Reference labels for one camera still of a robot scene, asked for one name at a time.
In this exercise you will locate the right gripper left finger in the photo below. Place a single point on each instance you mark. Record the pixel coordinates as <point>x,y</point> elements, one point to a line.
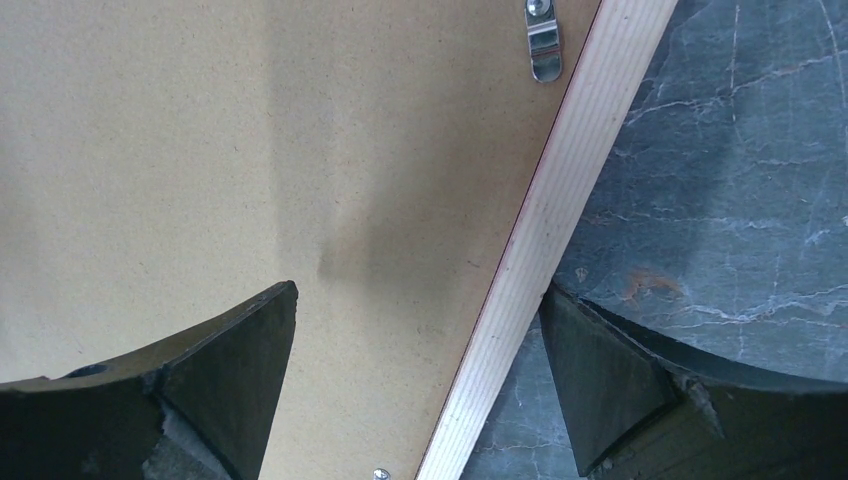
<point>198,404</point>

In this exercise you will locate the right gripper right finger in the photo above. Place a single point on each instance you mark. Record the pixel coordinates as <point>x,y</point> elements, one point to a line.
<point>641,405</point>

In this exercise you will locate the brown backing board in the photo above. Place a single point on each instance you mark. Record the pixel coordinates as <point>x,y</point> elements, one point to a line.
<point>163,161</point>

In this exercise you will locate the pink wooden picture frame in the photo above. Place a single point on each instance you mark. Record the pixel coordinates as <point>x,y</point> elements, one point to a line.
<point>612,63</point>

